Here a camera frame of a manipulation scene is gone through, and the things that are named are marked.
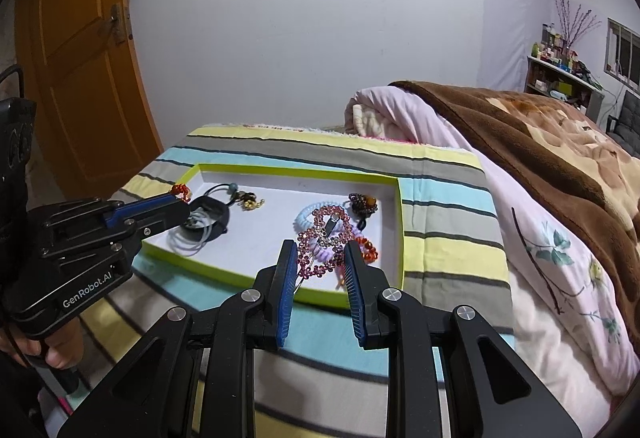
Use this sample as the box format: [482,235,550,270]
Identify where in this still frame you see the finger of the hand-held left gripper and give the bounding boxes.
[31,194,190,231]
[41,203,194,259]

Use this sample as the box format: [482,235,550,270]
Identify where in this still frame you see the black hair tie teal bead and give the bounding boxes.
[205,183,241,209]

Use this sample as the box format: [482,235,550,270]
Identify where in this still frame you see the bottles and boxes on shelf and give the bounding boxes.
[531,22,596,78]

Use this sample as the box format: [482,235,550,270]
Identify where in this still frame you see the person's left hand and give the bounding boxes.
[0,317,85,370]

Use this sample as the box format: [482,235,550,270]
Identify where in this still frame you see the purple flower branches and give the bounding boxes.
[554,0,601,49]

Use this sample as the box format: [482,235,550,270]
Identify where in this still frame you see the pink rhinestone hair clip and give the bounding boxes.
[296,205,353,279]

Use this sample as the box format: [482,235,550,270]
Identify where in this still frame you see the green cardboard tray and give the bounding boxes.
[141,163,405,307]

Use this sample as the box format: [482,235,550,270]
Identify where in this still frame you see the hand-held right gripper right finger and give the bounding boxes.
[344,240,583,438]

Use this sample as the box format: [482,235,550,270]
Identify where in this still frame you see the grey chair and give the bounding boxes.
[607,92,640,143]

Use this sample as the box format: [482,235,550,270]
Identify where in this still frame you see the white shelf desk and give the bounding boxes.
[525,55,606,119]

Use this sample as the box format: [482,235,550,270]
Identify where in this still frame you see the black wristband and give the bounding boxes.
[184,197,231,243]

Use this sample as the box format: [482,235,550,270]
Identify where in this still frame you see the blue spiral hair tie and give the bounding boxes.
[294,203,351,239]

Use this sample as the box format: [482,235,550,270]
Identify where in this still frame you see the pink floral quilt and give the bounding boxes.
[344,85,633,414]

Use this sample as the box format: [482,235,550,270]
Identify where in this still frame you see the striped bedsheet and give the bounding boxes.
[45,125,516,438]

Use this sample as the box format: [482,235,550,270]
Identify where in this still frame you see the brown blanket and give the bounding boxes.
[387,80,640,349]

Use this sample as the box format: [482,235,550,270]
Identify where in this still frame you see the barred window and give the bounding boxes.
[605,18,640,86]

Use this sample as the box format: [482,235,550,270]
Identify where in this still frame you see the orange wooden door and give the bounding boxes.
[12,0,166,201]

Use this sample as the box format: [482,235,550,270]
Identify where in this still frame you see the red orange beaded bracelet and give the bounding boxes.
[334,235,381,291]

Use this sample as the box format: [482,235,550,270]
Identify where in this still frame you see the grey-blue hair tie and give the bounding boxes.
[167,213,218,259]

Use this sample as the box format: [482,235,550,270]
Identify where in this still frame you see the gold and black bracelet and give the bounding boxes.
[236,190,266,211]

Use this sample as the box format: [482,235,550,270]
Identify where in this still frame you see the dark brown beaded hair tie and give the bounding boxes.
[347,192,378,231]

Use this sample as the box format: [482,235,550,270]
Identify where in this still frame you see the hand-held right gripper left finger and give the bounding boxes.
[57,239,298,438]

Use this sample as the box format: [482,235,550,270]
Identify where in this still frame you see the metal door latch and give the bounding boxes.
[102,2,132,46]

